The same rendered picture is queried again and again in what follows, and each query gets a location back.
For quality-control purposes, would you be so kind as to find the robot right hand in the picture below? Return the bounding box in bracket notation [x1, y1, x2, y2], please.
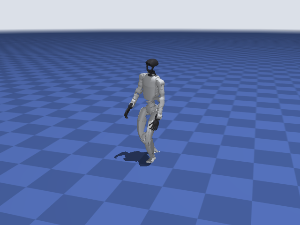
[124, 103, 133, 119]

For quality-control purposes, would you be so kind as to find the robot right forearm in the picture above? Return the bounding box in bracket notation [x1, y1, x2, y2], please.
[129, 92, 139, 107]

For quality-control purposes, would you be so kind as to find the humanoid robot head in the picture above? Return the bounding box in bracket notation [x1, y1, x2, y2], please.
[146, 59, 158, 76]

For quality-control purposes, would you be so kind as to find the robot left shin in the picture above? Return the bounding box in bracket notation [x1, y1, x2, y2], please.
[145, 139, 155, 158]

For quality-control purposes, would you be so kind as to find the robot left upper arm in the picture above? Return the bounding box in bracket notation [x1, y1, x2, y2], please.
[156, 78, 165, 103]

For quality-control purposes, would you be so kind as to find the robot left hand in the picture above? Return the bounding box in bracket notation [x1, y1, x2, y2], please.
[149, 114, 160, 131]

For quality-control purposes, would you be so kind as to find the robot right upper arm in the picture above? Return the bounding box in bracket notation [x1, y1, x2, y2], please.
[135, 73, 145, 94]

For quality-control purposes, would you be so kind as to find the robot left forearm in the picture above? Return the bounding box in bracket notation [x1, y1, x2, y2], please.
[157, 97, 165, 119]

